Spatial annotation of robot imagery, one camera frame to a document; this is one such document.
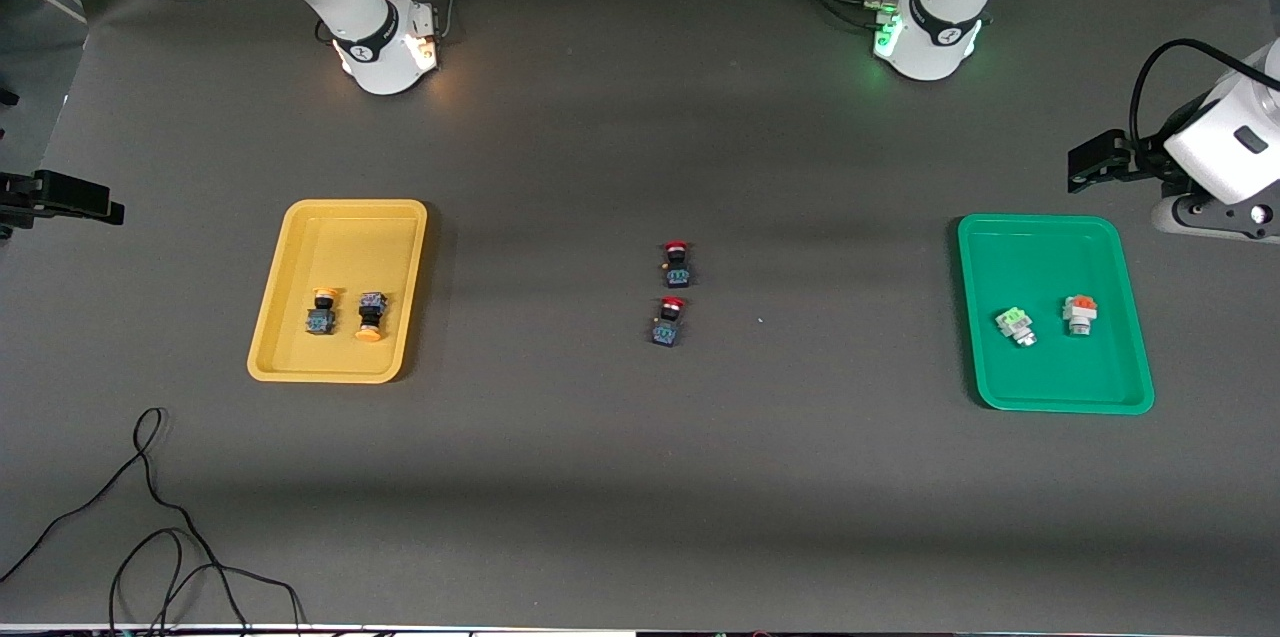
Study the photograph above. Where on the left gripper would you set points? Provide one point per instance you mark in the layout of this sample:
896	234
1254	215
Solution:
1143	159

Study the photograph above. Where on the white switch with orange block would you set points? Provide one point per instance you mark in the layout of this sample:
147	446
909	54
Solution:
1078	315

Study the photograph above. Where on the white switch with green block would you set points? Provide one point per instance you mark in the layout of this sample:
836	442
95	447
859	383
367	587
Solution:
1012	321

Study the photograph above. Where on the yellow mushroom push button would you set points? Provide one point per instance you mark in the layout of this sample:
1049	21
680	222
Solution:
372	305
320	321

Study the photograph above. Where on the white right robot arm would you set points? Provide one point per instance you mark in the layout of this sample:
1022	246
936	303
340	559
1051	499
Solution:
370	47

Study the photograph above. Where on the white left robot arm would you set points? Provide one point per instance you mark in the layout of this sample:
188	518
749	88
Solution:
940	37

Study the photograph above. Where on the green plastic tray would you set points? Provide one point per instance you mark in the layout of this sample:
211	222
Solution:
1050	377

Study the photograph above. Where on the yellow plastic tray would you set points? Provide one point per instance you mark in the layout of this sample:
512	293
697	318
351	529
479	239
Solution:
300	347

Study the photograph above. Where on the red mushroom push button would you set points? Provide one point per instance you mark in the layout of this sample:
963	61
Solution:
666	331
677	272

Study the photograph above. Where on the dark grey table mat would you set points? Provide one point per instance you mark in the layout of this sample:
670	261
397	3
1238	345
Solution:
640	477

